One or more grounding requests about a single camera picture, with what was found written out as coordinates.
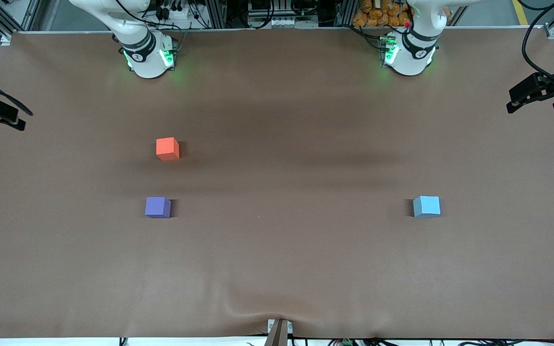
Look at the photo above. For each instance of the orange foam block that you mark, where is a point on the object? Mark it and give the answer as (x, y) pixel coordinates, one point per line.
(167, 148)

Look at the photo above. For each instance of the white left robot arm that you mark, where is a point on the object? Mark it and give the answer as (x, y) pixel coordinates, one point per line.
(409, 57)

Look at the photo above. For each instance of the pile of orange toy fruits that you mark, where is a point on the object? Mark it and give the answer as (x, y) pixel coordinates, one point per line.
(373, 14)

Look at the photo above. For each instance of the table cover sheet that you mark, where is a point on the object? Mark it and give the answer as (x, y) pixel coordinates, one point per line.
(306, 259)

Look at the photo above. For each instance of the camera mount post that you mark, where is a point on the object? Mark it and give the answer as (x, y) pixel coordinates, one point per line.
(278, 336)

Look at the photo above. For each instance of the silver table corner bracket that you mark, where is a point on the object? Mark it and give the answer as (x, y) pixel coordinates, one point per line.
(553, 31)
(6, 39)

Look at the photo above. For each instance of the white socket strip with plugs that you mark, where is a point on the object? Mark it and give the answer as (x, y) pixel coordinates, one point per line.
(177, 10)

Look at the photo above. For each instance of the purple foam block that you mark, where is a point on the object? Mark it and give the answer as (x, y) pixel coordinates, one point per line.
(157, 207)

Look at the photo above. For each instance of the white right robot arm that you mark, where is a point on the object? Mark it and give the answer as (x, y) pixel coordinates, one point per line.
(147, 57)

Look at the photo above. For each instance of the green terminal connector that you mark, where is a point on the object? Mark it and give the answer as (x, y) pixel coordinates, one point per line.
(347, 342)

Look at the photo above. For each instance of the white power strip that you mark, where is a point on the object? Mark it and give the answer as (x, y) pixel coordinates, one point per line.
(282, 22)

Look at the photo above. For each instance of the light blue foam block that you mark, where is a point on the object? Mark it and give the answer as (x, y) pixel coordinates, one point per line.
(427, 206)

